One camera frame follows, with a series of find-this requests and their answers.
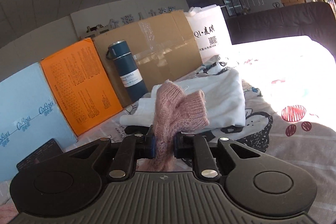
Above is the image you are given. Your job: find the pink knitted sweater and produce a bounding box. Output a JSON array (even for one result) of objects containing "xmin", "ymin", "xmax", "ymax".
[{"xmin": 138, "ymin": 81, "xmax": 209, "ymax": 172}]

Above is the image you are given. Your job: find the white folded garment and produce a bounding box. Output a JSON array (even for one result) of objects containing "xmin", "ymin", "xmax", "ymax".
[{"xmin": 120, "ymin": 69, "xmax": 245, "ymax": 130}]

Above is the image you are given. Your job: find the dark blue thermos bottle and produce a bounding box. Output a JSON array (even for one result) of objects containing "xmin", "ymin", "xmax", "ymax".
[{"xmin": 106, "ymin": 40, "xmax": 148, "ymax": 102}]

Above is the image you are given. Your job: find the black smartphone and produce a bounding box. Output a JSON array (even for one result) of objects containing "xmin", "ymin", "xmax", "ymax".
[{"xmin": 17, "ymin": 139, "xmax": 63, "ymax": 172}]

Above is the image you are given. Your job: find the orange printed board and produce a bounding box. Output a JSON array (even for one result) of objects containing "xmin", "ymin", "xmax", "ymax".
[{"xmin": 40, "ymin": 39, "xmax": 123, "ymax": 136}]

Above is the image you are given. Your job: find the brown cardboard panel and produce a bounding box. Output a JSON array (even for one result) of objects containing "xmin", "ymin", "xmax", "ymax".
[{"xmin": 93, "ymin": 10, "xmax": 202, "ymax": 107}]

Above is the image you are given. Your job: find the light blue foam board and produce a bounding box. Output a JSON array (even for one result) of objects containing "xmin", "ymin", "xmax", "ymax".
[{"xmin": 0, "ymin": 63, "xmax": 77, "ymax": 181}]

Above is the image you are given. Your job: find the white printed bag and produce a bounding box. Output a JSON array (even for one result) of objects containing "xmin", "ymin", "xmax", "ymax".
[{"xmin": 185, "ymin": 5, "xmax": 232, "ymax": 62}]

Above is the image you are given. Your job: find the dark sofa back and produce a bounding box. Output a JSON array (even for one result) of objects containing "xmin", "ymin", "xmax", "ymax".
[{"xmin": 226, "ymin": 2, "xmax": 335, "ymax": 56}]

